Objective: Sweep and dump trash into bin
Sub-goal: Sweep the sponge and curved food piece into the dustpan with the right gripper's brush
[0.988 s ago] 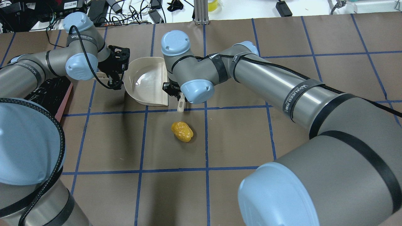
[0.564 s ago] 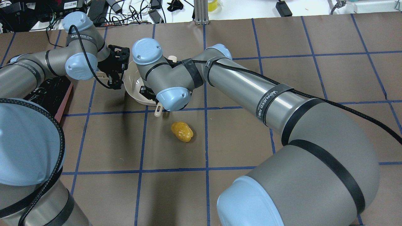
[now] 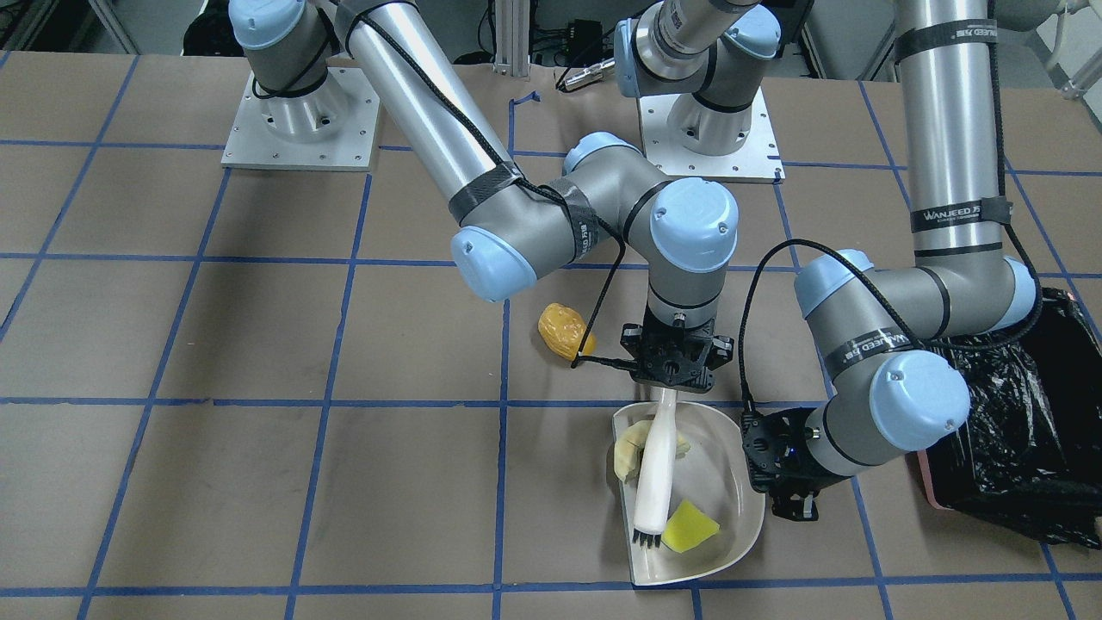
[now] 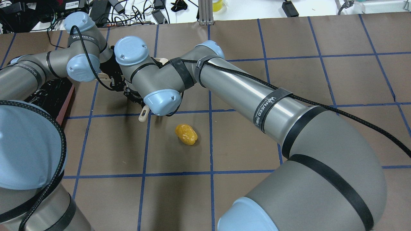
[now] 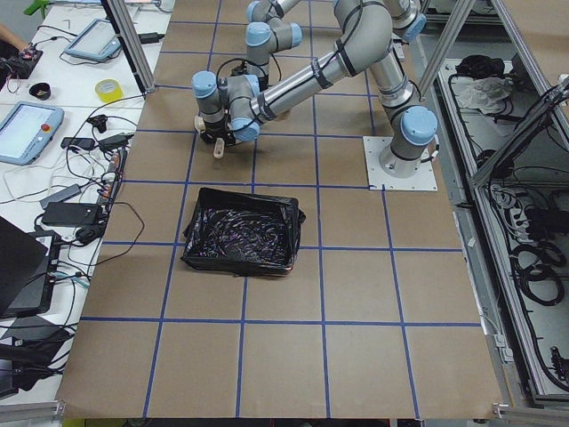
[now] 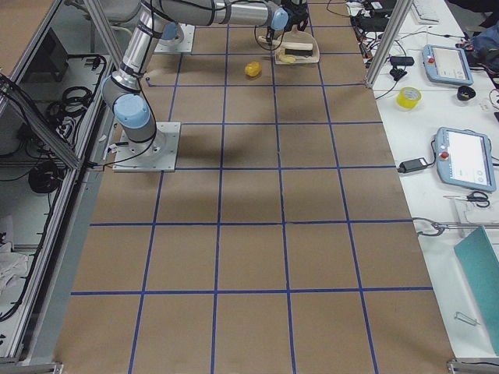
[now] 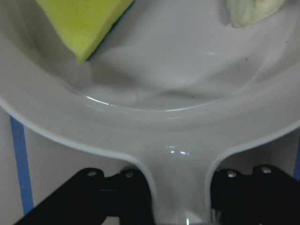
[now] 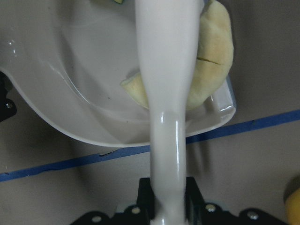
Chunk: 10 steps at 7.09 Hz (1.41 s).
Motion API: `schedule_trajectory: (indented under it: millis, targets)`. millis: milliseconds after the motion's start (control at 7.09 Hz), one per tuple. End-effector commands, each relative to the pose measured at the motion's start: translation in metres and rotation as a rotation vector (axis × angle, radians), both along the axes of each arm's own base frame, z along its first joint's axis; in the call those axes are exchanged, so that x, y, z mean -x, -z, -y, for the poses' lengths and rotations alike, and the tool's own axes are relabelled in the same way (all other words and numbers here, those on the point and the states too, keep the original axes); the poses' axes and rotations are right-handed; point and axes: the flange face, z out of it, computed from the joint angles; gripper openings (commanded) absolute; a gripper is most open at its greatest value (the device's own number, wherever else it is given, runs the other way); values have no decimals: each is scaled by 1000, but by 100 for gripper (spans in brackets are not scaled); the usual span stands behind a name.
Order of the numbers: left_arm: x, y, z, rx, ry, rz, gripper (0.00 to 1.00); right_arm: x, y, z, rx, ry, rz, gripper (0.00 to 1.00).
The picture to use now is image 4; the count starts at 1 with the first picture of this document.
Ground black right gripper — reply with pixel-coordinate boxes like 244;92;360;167
124;87;145;107

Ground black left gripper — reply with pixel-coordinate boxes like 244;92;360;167
99;47;126;92

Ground beige plastic dustpan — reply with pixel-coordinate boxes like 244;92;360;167
98;57;169;80

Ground white hand brush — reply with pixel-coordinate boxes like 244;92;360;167
138;105;150;122

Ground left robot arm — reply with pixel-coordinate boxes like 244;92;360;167
1;12;123;231

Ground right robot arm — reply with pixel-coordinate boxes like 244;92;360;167
114;36;410;231

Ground black lined trash bin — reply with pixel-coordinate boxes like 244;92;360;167
24;78;74;125

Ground yellow crumpled potato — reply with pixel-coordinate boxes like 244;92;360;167
175;124;198;146

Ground yellow tape roll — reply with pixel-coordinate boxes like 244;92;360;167
212;0;226;12

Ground black power adapter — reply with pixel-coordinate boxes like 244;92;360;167
282;0;299;18

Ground aluminium frame post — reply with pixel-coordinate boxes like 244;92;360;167
198;0;214;25

